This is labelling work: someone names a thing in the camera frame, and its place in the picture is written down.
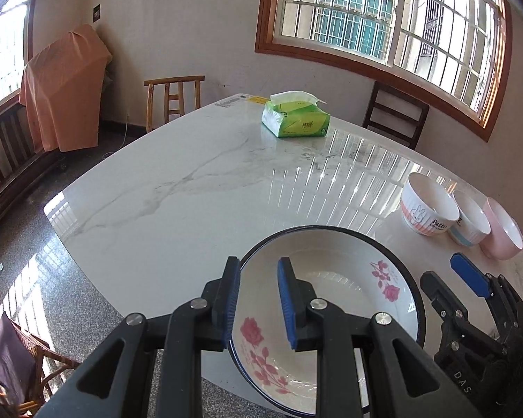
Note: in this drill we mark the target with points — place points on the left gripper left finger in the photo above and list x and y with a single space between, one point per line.
115 379

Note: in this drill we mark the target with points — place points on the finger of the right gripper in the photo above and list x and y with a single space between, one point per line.
478 282

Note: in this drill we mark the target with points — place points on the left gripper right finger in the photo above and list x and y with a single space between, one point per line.
401 379

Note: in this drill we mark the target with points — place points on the large pink bowl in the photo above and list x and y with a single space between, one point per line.
505 239

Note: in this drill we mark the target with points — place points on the white blue striped bowl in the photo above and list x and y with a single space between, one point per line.
472 226

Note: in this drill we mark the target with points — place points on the white Rabbit bowl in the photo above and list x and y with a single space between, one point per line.
427 207

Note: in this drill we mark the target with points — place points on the white pink rose plate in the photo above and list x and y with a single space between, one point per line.
315 287

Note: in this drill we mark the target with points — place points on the rattan chair purple cushion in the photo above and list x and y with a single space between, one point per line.
28 368

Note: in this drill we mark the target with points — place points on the dark wooden chair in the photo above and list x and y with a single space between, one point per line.
396 115

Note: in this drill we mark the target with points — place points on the dark wooden side bench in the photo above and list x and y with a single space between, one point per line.
21 167

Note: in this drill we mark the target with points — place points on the green tissue pack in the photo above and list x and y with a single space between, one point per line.
295 114

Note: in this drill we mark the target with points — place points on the orange cloth covered furniture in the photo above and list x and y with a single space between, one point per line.
61 90

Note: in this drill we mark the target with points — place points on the light wooden chair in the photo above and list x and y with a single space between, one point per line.
173 97

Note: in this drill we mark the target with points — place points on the side window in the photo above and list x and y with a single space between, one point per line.
13 18

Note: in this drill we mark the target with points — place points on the barred window wooden frame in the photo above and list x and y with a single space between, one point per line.
453 55

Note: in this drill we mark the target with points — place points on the wall switch plate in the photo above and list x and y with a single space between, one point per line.
96 13

